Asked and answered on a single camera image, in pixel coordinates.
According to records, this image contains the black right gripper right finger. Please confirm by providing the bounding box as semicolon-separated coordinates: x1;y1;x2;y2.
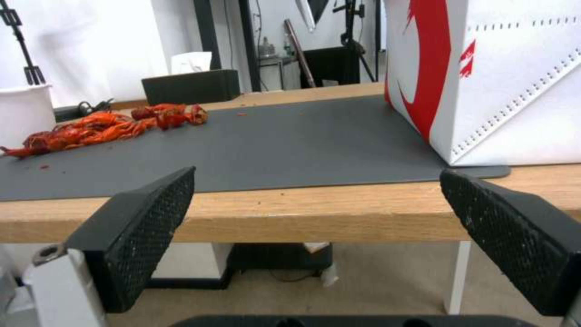
439;168;581;317

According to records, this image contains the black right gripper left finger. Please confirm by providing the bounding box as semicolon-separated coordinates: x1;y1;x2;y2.
22;166;197;327

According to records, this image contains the white takeout bag red print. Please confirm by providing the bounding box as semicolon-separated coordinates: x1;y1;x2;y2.
383;0;581;168

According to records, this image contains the white takeout container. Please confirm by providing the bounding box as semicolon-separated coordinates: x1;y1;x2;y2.
0;84;56;147

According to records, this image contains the white table leg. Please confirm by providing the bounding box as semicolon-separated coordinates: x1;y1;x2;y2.
446;241;472;315

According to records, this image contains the white cabinet under table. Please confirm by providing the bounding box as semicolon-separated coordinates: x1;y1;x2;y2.
148;242;235;291

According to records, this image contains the red crayfish pile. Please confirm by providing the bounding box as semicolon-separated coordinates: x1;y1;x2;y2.
0;112;156;158

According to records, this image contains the black box under table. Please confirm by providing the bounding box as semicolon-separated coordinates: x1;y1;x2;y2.
230;242;335;274

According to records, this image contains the black rectangular box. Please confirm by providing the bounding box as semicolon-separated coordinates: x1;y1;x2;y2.
141;69;241;105

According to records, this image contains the dark grey table mat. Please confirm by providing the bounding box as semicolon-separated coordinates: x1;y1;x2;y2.
0;94;513;202

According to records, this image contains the black tripod stand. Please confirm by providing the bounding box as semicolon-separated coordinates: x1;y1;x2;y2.
0;6;47;86

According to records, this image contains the brown wooden stick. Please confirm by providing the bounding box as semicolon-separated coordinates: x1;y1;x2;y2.
284;19;317;88

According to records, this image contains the black cabinet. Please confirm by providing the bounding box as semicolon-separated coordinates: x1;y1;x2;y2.
299;47;366;89

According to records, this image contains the black light stand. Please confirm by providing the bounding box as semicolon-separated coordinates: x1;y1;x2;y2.
332;0;380;83

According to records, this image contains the black cable bundle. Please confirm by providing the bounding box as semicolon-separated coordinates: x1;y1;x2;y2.
54;98;116;122

